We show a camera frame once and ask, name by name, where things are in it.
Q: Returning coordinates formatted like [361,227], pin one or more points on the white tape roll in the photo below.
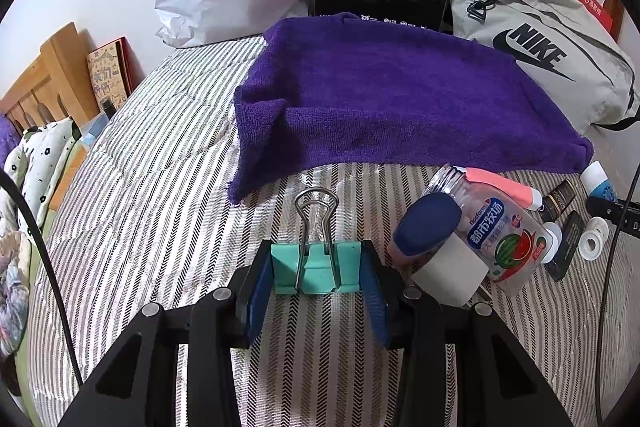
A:
[593,239]

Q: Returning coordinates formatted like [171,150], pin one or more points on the striped quilted bed cover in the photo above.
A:
[147,219]

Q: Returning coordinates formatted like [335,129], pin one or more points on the wooden headboard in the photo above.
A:
[55,86]

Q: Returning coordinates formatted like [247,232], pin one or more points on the wooden door frame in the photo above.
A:
[615,10]

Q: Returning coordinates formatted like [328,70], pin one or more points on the teal binder clip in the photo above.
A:
[316,269]

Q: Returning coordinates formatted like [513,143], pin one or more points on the dark gold-banded lipstick tube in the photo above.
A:
[557,201]

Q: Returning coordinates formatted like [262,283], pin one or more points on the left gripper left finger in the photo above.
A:
[252,289]

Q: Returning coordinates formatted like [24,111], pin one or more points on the pink bottle with blue cap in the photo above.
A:
[424,228]

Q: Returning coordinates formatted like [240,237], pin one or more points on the white USB charger cube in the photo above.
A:
[453,274]

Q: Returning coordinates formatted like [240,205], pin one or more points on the purple towel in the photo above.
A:
[334,89]

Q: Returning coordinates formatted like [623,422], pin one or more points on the pink white utility knife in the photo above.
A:
[525,196]

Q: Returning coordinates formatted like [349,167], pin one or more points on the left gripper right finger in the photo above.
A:
[381,288]

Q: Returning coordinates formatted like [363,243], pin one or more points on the blue white-capped small bottle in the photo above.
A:
[596,183]

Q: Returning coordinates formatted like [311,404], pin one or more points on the clear watermelon candy bottle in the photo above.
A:
[503,234]

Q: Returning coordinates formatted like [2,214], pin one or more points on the patterned notebook with red edge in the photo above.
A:
[109,72]

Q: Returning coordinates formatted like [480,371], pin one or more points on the grey Nike bag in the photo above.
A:
[561,46]

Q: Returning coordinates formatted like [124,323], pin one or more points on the floral white blanket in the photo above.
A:
[36,164]

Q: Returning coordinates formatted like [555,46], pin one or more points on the black rectangular lighter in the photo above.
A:
[558,265]

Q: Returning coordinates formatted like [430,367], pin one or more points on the small white plug adapter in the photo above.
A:
[556,235]

